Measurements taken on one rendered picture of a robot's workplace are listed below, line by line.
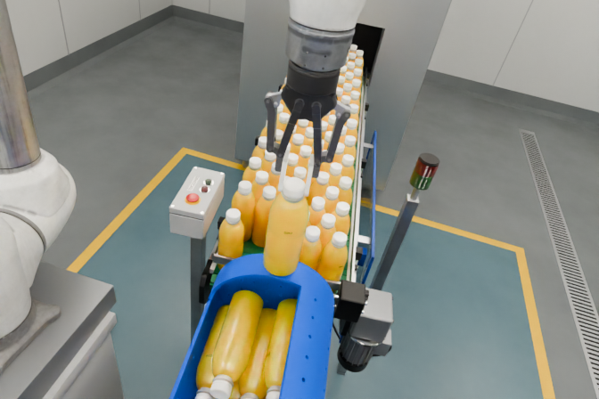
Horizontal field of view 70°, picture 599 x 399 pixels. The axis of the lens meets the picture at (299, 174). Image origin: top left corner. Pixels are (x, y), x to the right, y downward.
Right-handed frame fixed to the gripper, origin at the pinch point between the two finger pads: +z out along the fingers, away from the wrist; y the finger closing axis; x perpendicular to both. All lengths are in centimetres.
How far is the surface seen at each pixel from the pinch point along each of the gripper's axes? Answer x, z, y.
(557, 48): 400, 83, 239
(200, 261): 34, 69, -27
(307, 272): 2.6, 27.4, 5.7
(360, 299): 15, 50, 22
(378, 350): 23, 84, 36
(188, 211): 26, 39, -28
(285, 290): 3.9, 36.6, 2.0
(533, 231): 183, 152, 174
